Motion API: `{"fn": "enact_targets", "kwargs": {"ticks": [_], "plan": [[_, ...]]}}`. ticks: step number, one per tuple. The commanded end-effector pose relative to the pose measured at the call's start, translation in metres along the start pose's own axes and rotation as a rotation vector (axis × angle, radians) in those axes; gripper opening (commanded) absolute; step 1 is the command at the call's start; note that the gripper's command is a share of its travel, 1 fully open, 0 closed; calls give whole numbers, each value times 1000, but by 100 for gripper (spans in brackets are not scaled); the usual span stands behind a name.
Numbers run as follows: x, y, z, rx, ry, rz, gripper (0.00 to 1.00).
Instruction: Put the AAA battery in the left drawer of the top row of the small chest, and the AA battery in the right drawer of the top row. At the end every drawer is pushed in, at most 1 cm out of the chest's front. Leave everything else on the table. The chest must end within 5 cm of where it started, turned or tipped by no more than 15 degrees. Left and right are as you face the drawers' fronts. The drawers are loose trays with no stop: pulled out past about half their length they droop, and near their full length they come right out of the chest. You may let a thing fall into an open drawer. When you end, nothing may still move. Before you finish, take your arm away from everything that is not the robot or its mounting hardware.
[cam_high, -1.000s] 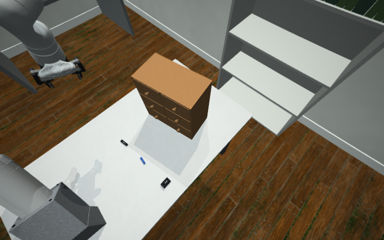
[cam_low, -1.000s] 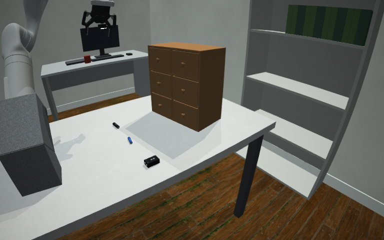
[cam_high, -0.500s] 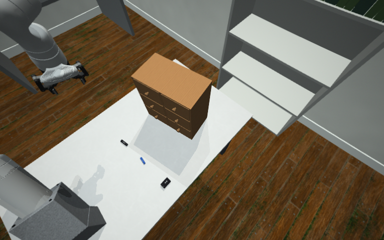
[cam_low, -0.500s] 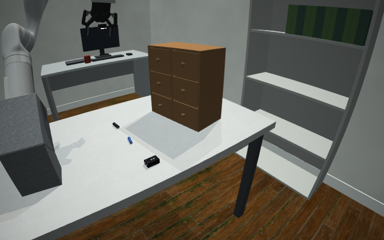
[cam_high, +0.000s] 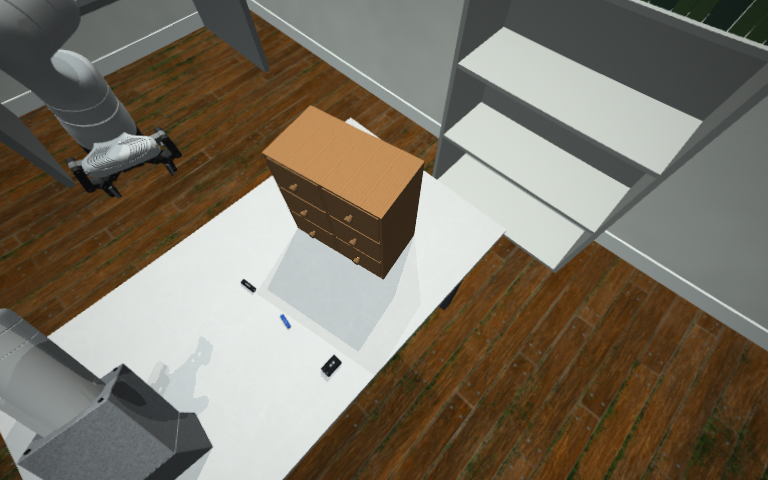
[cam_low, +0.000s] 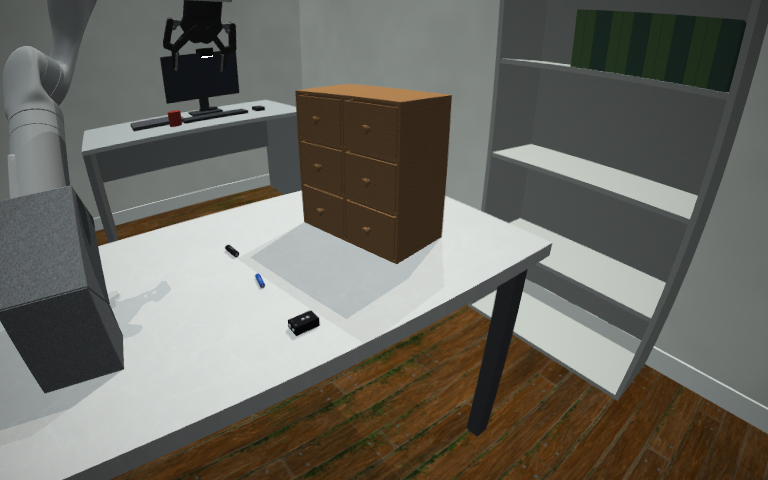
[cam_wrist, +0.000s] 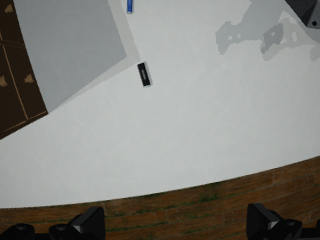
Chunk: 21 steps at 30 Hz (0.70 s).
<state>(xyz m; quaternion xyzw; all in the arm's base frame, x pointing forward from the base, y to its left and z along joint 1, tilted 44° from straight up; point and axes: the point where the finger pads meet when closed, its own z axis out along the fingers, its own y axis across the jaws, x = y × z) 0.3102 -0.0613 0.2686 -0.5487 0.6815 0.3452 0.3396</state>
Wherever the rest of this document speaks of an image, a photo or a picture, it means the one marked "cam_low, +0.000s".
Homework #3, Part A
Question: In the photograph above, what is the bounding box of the brown wooden chest of drawers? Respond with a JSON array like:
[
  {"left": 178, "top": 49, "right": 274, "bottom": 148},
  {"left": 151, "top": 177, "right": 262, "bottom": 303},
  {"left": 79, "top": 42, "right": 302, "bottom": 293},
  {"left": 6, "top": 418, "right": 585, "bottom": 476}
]
[{"left": 295, "top": 84, "right": 452, "bottom": 264}]

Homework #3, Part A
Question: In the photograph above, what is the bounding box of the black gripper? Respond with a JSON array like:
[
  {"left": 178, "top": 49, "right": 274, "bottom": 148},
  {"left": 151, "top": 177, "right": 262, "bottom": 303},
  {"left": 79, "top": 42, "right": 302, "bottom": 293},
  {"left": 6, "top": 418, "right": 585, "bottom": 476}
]
[{"left": 163, "top": 0, "right": 236, "bottom": 72}]

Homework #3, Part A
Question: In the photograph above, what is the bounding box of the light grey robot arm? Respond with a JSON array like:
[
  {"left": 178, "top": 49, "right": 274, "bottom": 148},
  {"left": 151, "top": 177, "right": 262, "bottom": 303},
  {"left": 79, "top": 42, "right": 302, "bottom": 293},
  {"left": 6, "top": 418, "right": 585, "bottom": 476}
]
[{"left": 2, "top": 0, "right": 97, "bottom": 198}]

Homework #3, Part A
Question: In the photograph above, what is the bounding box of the brown wooden drawer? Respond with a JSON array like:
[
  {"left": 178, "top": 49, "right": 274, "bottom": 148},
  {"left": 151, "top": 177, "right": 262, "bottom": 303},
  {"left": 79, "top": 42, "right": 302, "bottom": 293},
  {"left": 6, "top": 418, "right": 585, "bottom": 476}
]
[
  {"left": 304, "top": 184, "right": 345, "bottom": 238},
  {"left": 298, "top": 94, "right": 341, "bottom": 146},
  {"left": 301, "top": 141, "right": 343, "bottom": 194},
  {"left": 346, "top": 199, "right": 396, "bottom": 260},
  {"left": 343, "top": 99, "right": 398, "bottom": 160},
  {"left": 345, "top": 151, "right": 397, "bottom": 213}
]

